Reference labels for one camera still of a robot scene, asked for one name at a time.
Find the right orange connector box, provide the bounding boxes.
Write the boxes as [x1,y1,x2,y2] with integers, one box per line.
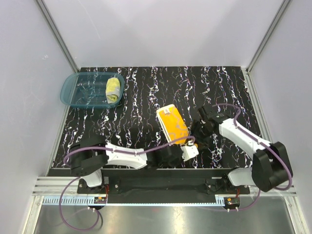
[225,197,240,208]

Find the aluminium frame rail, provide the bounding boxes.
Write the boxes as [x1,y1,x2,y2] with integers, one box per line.
[31,176,298,208]

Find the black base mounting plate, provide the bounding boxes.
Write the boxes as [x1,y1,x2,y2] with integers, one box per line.
[78,168,248,195]

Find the left orange connector box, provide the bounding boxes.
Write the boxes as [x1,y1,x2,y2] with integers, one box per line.
[94,196,107,204]

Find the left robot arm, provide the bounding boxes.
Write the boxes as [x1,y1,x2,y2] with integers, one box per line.
[63,136,186,193]

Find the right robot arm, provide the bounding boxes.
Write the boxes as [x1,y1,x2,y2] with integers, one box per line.
[191,105,293,193]

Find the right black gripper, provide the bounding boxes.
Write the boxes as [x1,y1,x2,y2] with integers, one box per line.
[185,119,215,150]

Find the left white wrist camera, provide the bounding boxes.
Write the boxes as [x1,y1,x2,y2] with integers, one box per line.
[181,144,199,162]

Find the orange connector box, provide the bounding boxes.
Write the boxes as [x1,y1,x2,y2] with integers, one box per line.
[225,197,240,208]
[94,196,107,204]

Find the grey yellow frog towel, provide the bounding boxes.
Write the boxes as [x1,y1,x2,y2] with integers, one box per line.
[105,78,121,104]

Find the blue transparent plastic container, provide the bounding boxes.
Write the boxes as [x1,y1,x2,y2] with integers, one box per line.
[60,72,125,109]

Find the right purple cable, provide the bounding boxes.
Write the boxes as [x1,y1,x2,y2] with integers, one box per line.
[212,103,294,212]

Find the grey orange towel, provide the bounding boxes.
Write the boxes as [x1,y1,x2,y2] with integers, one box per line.
[156,104,189,142]

